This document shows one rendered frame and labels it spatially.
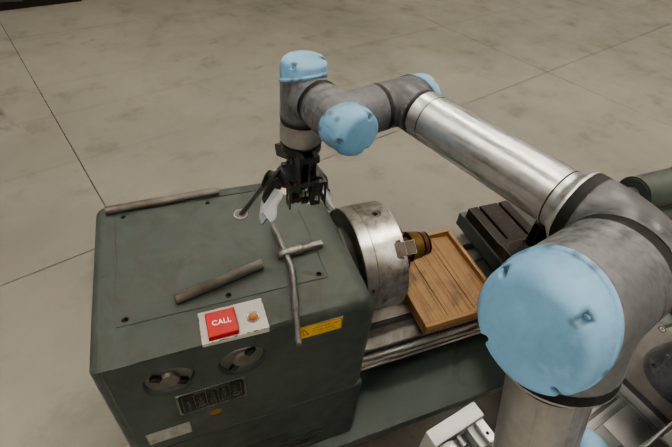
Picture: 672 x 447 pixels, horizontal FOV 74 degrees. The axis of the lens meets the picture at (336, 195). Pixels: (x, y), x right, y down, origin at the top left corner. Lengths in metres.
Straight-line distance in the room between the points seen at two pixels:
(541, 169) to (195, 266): 0.77
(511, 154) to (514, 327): 0.24
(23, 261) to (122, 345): 2.16
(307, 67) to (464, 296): 1.08
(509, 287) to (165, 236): 0.89
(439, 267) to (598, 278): 1.23
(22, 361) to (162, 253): 1.63
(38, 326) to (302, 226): 1.87
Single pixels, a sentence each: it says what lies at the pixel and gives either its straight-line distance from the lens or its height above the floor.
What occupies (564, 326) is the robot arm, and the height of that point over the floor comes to 1.77.
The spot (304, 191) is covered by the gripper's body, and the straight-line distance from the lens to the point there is 0.81.
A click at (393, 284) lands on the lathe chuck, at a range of 1.21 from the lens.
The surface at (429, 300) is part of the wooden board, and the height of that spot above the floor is 0.88.
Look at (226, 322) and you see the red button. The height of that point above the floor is 1.27.
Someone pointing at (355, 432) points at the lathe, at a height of 0.54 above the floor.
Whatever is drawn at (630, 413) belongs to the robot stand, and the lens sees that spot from 1.33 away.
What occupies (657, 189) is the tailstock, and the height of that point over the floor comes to 1.13.
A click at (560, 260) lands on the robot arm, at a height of 1.79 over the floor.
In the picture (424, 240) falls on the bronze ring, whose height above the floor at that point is 1.11.
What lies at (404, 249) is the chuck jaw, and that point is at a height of 1.19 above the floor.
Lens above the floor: 2.06
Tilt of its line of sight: 40 degrees down
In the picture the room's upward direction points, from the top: 6 degrees clockwise
